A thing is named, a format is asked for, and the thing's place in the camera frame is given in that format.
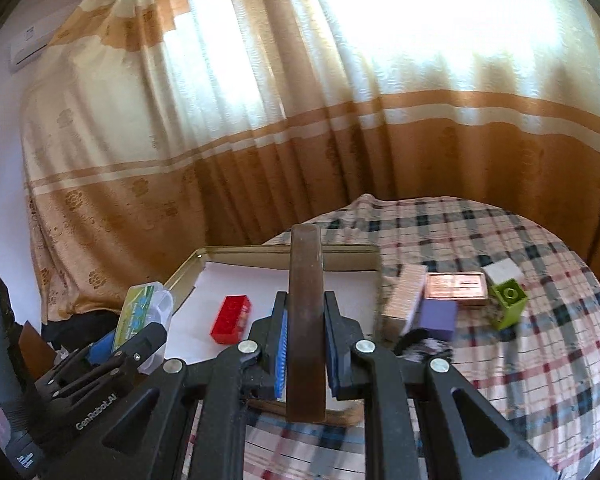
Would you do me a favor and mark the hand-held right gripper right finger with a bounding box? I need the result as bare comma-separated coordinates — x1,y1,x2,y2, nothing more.
324,294,556,480

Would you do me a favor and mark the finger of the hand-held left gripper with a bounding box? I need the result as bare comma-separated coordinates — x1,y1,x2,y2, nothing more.
55,332,126,376
34,323,169,411

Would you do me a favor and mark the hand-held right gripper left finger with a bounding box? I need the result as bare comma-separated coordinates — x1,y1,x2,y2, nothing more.
40,292,287,480

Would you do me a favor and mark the brown rectangular bar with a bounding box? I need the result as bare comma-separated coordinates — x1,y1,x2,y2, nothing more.
286,224,327,423

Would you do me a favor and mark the clear plastic box green label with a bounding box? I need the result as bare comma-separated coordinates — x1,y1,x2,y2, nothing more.
112,282,174,361

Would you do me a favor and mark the gold metal tray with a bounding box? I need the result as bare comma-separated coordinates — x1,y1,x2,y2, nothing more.
165,245,381,428

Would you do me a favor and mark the purple rectangular block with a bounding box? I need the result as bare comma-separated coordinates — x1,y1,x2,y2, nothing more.
419,299,458,342

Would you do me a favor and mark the green toy brick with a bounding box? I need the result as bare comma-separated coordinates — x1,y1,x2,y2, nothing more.
489,279,528,331

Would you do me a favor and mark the white cube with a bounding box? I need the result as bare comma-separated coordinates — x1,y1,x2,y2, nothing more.
484,259,524,287

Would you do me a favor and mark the brown cardboard piece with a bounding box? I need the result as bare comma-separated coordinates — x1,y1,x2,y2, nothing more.
19,322,57,367

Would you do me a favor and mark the dark cloth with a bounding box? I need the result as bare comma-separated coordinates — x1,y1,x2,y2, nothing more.
44,309,127,348

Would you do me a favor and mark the red toy brick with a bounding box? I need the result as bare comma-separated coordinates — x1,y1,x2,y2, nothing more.
210,296,253,346

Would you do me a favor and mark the white paper sheet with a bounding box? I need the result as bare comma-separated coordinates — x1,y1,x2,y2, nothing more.
172,259,378,413

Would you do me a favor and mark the beige striped box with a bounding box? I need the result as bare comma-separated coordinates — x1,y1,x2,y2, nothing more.
378,264,427,338

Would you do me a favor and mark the black fuzzy object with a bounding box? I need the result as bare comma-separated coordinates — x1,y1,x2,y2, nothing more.
395,327,453,361

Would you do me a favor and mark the copper coloured flat box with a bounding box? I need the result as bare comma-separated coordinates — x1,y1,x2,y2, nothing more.
425,272,491,307

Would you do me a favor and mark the beige and brown curtain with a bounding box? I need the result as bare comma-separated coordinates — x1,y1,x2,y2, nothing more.
20,0,600,323

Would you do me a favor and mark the white air conditioner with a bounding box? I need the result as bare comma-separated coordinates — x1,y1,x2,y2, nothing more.
9,15,76,71

